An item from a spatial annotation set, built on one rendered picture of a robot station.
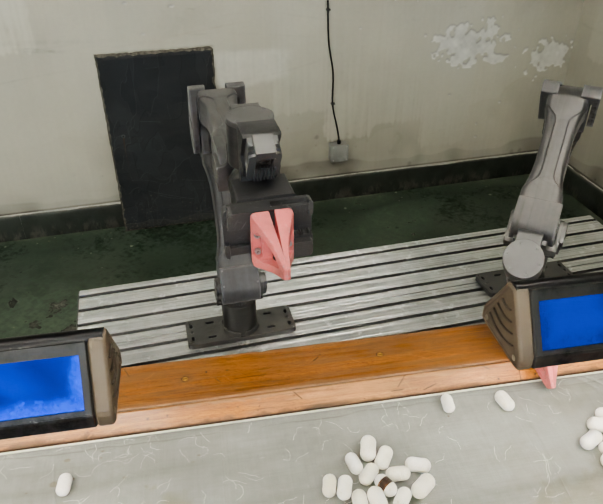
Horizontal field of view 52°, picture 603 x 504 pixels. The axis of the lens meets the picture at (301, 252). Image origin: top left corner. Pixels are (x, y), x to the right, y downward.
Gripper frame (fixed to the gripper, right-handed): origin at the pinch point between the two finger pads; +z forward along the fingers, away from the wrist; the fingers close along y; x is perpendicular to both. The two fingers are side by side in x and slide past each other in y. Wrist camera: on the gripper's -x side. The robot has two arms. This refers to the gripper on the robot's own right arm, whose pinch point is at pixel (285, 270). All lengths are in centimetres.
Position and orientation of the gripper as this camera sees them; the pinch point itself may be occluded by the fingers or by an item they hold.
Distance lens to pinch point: 63.6
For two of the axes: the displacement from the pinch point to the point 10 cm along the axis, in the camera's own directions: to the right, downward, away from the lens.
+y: 9.7, -1.4, 2.1
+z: 2.5, 5.5, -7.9
